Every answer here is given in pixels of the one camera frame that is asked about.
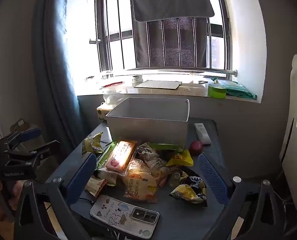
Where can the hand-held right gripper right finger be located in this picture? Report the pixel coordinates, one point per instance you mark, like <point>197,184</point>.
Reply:
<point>212,177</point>

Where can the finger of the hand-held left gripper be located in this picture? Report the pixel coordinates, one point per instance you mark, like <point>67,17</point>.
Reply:
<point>42,148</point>
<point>29,133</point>

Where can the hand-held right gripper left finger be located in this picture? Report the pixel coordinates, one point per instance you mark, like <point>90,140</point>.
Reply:
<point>80,178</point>

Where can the black yellow snack packet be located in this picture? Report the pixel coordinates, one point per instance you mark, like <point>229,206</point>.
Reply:
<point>192,187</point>

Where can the clear jelly cup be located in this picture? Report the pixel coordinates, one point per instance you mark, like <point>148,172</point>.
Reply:
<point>174,179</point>

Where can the green yellow snack packet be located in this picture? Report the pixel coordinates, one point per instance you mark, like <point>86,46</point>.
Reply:
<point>92,142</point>

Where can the orange label clear snack packet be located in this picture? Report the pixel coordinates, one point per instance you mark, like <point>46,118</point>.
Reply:
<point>121,156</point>

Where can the green strip snack packet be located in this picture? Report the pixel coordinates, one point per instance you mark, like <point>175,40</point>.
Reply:
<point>167,146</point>

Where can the round cracker packet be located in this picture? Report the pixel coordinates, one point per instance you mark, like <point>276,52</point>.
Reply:
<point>141,182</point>

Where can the white brown printed snack packet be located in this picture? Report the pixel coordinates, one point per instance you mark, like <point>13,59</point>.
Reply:
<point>151,155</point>

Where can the grey cardboard box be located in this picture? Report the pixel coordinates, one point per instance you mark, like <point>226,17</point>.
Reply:
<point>148,127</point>

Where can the red round fruit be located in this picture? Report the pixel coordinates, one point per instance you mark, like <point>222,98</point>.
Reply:
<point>196,147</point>

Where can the white remote control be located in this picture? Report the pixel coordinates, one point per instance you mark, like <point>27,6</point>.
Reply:
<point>203,133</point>

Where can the smartphone with doodle case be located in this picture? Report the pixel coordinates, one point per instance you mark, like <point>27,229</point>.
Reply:
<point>124,216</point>

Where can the blue curtain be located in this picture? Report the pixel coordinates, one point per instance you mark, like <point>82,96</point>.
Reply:
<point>56,67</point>

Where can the tissue box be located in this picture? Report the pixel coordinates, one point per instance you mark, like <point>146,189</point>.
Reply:
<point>104,111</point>

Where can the green round container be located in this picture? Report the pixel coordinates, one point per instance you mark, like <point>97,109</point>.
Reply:
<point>216,91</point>

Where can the green wipes packet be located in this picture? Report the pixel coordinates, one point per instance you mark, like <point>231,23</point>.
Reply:
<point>238,88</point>

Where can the cardboard sheet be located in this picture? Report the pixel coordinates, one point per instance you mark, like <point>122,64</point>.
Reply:
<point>158,84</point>

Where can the small white cup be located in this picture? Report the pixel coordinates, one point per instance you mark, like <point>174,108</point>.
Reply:
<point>137,79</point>

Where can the dark mesh cloth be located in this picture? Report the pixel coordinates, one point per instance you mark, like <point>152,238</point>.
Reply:
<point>171,42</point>

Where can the grey towel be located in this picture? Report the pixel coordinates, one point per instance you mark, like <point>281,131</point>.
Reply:
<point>171,0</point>

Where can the steel window guard rail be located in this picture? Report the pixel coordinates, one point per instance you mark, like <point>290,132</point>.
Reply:
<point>213,71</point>

